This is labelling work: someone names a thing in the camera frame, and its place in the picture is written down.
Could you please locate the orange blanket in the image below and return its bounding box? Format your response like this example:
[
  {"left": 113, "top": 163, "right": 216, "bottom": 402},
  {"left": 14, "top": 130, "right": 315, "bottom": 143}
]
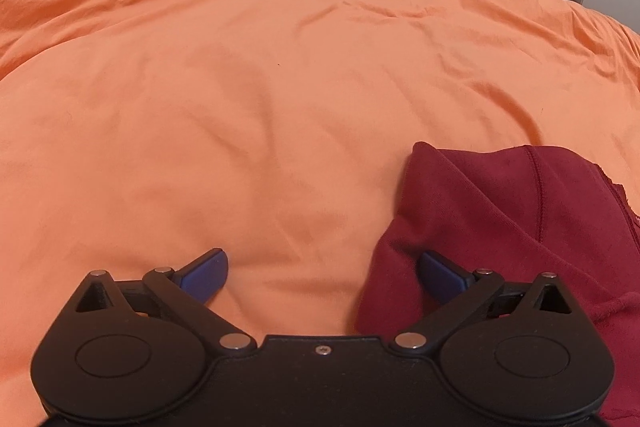
[{"left": 0, "top": 0, "right": 640, "bottom": 427}]

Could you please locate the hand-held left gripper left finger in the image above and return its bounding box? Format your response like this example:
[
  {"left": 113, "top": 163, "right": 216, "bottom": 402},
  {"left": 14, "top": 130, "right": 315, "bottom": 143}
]
[{"left": 74, "top": 248, "right": 258, "bottom": 354}]

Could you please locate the dark red garment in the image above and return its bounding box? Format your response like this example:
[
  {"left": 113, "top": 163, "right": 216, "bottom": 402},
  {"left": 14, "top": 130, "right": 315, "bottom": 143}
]
[{"left": 354, "top": 141, "right": 640, "bottom": 427}]

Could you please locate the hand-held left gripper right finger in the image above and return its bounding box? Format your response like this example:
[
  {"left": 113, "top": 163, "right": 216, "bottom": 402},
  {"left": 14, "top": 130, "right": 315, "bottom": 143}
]
[{"left": 388, "top": 251, "right": 571, "bottom": 354}]

